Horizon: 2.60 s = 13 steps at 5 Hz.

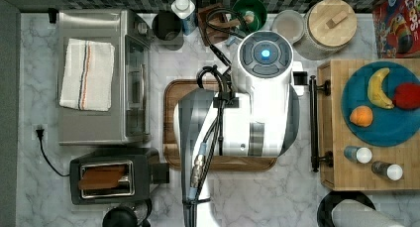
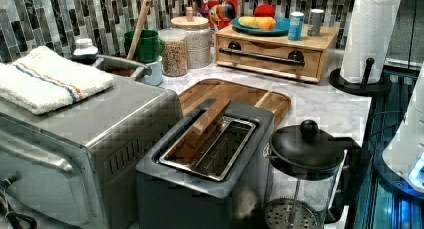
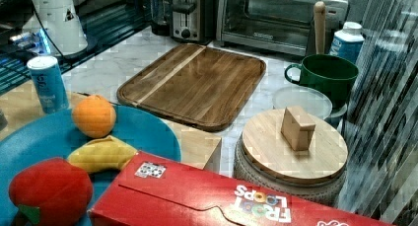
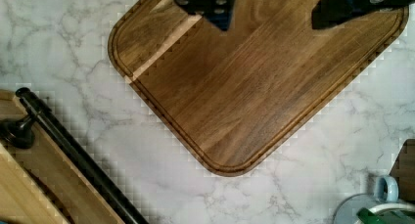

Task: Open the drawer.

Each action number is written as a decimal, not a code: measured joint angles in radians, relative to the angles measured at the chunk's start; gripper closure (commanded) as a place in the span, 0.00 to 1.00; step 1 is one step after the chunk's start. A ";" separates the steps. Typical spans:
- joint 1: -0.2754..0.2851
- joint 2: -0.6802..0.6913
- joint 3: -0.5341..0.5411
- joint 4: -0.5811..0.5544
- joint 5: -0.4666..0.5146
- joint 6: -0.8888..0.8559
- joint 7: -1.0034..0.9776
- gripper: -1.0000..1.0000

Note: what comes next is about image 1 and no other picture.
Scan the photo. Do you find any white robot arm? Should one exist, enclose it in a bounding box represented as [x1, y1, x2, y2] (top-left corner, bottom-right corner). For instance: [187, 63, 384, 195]
[173, 31, 299, 227]

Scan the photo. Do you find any wooden cutting board tray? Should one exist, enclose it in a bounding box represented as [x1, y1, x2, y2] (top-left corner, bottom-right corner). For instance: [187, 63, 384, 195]
[162, 79, 277, 171]

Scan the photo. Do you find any stainless steel toaster oven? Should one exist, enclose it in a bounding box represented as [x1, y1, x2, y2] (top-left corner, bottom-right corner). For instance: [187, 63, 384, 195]
[57, 9, 151, 146]

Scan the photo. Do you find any wooden utensil holder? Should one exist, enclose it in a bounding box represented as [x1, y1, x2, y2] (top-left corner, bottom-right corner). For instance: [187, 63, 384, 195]
[197, 3, 241, 47]

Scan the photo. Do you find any black cup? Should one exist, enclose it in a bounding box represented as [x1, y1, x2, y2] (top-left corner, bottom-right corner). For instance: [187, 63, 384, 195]
[152, 11, 183, 51]

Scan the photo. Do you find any green mug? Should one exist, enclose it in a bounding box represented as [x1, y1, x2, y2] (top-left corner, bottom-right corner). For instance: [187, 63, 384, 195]
[233, 0, 267, 33]

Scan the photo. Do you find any white blue milk bottle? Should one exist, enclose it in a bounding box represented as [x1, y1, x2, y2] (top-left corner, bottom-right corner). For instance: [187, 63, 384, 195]
[171, 0, 196, 36]

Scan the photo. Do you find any black toaster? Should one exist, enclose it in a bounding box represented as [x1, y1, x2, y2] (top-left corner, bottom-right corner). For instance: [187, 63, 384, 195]
[69, 148, 169, 205]

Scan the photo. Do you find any white striped dish towel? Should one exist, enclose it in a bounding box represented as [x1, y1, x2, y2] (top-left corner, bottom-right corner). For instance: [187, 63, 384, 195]
[59, 39, 115, 112]

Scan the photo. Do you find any canister with wooden lid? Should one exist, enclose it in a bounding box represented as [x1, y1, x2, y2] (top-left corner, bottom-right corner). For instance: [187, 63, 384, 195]
[294, 0, 358, 60]

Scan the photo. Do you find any orange fruit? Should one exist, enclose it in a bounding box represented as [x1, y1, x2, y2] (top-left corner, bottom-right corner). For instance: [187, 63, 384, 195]
[350, 106, 373, 127]

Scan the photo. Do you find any blue salt shaker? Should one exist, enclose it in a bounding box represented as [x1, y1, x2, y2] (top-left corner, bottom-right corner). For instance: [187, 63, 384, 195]
[344, 146, 372, 164]

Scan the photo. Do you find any paper towel roll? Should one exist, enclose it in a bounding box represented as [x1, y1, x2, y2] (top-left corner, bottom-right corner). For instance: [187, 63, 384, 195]
[317, 191, 405, 227]

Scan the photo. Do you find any yellow banana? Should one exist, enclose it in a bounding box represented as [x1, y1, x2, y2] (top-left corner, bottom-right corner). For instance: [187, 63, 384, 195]
[367, 67, 394, 109]

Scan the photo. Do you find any blue plate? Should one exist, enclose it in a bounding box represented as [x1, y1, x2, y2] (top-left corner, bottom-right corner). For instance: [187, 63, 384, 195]
[341, 61, 420, 147]

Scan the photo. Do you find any dark pepper shaker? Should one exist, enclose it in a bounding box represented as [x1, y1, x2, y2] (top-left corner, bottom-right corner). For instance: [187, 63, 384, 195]
[371, 161, 403, 181]

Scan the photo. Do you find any red Froot Loops box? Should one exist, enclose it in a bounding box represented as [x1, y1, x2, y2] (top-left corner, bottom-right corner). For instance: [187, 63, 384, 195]
[372, 0, 420, 58]

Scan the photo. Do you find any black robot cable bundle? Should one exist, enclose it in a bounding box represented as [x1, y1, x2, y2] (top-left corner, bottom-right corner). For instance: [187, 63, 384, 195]
[182, 7, 252, 227]

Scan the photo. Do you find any black power cord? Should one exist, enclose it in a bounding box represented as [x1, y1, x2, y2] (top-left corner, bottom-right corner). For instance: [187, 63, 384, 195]
[35, 127, 71, 177]

